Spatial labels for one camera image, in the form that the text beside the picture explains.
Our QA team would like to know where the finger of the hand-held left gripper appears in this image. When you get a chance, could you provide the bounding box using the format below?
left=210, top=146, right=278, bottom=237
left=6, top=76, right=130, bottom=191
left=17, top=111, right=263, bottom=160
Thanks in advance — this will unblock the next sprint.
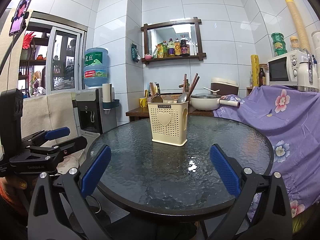
left=27, top=136, right=88, bottom=160
left=21, top=127, right=70, bottom=147

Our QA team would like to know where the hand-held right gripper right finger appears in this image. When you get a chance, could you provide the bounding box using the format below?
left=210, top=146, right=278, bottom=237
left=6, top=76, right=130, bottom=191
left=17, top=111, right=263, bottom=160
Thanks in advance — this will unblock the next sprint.
left=204, top=144, right=293, bottom=240

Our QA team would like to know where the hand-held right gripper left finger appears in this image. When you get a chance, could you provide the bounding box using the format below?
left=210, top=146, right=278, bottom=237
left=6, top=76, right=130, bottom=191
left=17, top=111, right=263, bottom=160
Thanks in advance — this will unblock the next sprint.
left=27, top=144, right=118, bottom=240

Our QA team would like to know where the cream perforated utensil holder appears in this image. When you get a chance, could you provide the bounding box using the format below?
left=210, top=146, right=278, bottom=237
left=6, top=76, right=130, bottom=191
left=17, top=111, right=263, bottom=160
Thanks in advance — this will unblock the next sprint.
left=147, top=101, right=189, bottom=147

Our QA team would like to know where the person's left hand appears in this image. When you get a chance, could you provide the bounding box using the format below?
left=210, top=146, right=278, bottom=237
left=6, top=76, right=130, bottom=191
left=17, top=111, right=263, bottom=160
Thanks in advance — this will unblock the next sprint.
left=4, top=174, right=35, bottom=205

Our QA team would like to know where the beige cloth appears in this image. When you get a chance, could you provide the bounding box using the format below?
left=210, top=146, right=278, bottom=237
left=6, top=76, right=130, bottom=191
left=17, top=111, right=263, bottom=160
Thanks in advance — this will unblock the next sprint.
left=21, top=92, right=83, bottom=143

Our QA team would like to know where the grey water dispenser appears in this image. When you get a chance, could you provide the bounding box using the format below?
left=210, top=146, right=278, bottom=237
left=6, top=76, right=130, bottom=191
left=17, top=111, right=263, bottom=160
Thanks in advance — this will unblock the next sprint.
left=72, top=88, right=118, bottom=137

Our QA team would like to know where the round glass table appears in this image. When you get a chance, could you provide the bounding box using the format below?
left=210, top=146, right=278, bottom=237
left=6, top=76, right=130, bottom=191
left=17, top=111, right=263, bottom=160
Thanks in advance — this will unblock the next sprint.
left=86, top=116, right=273, bottom=240

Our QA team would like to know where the white paper cup tube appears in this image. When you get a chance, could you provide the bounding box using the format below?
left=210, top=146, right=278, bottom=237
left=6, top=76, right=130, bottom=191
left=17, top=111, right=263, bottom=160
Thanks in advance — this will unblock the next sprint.
left=102, top=83, right=112, bottom=103

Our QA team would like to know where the white lint roller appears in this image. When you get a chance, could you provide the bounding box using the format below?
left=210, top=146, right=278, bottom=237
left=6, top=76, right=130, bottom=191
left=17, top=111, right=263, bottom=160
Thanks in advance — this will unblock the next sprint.
left=219, top=99, right=242, bottom=108

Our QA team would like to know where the white pan with lid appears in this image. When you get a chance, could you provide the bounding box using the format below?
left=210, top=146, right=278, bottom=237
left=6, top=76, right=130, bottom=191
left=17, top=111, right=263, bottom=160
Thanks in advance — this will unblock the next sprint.
left=190, top=93, right=222, bottom=111

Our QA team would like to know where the purple floral cloth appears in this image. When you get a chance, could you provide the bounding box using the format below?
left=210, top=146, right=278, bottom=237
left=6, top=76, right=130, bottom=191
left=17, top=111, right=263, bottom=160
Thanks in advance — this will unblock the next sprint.
left=214, top=84, right=320, bottom=220

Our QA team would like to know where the aluminium sliding window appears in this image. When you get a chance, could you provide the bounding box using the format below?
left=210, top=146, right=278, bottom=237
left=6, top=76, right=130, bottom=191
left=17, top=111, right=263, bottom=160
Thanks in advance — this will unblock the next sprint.
left=19, top=11, right=88, bottom=97

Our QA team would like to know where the blue water jug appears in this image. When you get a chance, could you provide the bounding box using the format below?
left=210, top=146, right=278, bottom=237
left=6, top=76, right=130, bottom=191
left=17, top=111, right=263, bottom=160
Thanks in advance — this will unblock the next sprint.
left=84, top=47, right=110, bottom=88

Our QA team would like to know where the black phone stand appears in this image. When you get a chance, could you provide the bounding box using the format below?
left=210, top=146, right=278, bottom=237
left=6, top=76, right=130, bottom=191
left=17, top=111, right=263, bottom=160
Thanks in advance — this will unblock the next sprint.
left=0, top=11, right=28, bottom=75

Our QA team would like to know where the red artificial flower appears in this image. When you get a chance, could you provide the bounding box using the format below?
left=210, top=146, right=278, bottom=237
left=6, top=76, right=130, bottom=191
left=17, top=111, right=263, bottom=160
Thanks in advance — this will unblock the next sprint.
left=22, top=31, right=37, bottom=50

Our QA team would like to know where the brown white rice cooker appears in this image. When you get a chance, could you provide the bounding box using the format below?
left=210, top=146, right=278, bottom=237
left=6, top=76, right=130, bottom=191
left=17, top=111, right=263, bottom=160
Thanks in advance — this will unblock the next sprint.
left=211, top=78, right=238, bottom=95

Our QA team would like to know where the woven pattern sink basin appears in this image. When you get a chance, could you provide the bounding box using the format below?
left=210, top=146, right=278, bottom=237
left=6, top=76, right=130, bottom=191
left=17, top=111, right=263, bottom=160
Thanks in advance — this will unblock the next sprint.
left=160, top=92, right=183, bottom=101

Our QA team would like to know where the bronze faucet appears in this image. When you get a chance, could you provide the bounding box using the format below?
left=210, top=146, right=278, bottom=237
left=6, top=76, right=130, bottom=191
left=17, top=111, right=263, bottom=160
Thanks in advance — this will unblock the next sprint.
left=179, top=79, right=192, bottom=93

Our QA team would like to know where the yellow wrap roll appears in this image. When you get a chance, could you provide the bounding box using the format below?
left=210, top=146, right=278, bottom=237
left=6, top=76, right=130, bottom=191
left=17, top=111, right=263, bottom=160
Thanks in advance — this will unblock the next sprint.
left=251, top=54, right=260, bottom=87

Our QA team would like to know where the smartphone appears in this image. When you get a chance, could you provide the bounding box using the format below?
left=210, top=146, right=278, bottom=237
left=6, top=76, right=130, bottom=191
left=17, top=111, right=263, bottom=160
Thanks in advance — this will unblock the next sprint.
left=9, top=0, right=33, bottom=37

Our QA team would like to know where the green hanging packet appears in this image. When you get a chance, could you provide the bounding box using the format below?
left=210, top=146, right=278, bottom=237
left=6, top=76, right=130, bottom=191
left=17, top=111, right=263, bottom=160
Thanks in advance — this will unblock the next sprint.
left=131, top=43, right=141, bottom=62

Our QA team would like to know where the white microwave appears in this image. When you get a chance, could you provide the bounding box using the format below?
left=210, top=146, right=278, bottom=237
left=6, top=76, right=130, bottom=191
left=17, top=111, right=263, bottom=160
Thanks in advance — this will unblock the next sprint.
left=268, top=50, right=309, bottom=85

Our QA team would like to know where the yellow food packet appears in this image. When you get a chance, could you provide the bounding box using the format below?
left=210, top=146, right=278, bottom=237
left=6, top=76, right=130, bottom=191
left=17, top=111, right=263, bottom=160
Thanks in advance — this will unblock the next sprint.
left=152, top=44, right=164, bottom=59

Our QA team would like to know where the dark soy sauce bottle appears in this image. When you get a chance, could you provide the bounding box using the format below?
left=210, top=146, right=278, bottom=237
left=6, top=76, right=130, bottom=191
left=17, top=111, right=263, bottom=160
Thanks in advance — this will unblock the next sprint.
left=180, top=35, right=190, bottom=56

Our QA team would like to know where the wooden framed mirror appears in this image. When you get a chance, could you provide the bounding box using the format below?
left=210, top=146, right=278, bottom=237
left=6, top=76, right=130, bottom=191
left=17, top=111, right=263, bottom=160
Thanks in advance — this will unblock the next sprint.
left=141, top=17, right=207, bottom=65

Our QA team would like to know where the stack of white paper rolls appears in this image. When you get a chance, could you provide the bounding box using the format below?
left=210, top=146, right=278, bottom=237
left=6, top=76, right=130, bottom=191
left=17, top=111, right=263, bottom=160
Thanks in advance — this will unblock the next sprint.
left=311, top=30, right=320, bottom=63

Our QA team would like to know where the tall stack of paper cups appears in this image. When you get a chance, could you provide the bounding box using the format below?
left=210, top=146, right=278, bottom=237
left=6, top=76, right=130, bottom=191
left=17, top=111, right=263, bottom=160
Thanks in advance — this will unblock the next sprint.
left=282, top=0, right=312, bottom=52

